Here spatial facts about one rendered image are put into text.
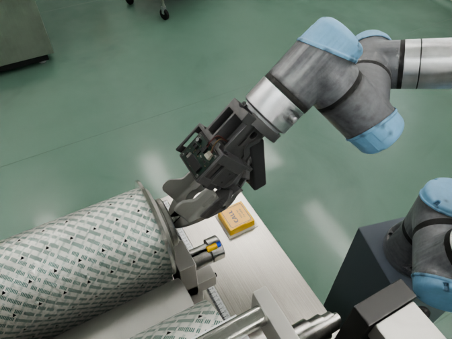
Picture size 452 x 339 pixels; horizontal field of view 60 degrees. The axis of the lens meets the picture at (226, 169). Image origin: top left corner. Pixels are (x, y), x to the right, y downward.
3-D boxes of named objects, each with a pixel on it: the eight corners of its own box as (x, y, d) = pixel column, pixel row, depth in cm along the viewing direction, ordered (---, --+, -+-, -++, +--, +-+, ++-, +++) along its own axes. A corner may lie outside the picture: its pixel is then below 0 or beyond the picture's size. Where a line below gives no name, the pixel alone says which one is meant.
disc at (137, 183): (180, 290, 59) (171, 238, 47) (177, 291, 58) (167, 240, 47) (145, 217, 67) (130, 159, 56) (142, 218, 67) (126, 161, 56)
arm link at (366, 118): (409, 95, 59) (364, 44, 55) (409, 144, 52) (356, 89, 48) (365, 119, 64) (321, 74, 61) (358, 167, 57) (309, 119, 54)
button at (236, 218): (254, 225, 99) (255, 220, 97) (230, 236, 97) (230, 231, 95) (241, 206, 103) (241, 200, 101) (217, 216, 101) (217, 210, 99)
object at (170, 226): (160, 192, 55) (157, 203, 62) (146, 198, 54) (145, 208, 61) (181, 241, 54) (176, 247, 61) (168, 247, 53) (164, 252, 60)
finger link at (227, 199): (189, 202, 59) (227, 159, 57) (196, 204, 60) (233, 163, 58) (204, 223, 56) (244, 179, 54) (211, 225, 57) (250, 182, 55)
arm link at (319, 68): (379, 59, 48) (335, 9, 46) (315, 124, 51) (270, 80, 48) (355, 53, 56) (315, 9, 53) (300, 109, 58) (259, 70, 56)
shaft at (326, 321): (344, 337, 40) (352, 325, 38) (296, 367, 38) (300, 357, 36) (325, 310, 42) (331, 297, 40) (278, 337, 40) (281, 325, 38)
